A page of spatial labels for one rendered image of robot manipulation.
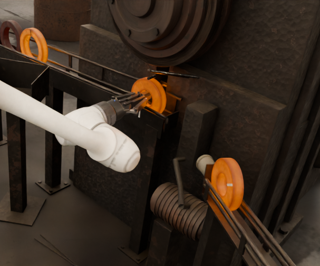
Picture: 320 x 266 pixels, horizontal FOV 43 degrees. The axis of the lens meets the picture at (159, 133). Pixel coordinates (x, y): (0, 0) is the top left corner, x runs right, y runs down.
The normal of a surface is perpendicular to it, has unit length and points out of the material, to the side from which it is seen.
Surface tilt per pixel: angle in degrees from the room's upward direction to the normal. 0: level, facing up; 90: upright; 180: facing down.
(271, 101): 0
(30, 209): 0
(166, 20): 90
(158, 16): 90
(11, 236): 0
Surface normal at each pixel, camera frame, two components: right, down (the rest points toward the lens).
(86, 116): 0.21, -0.74
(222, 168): -0.96, 0.00
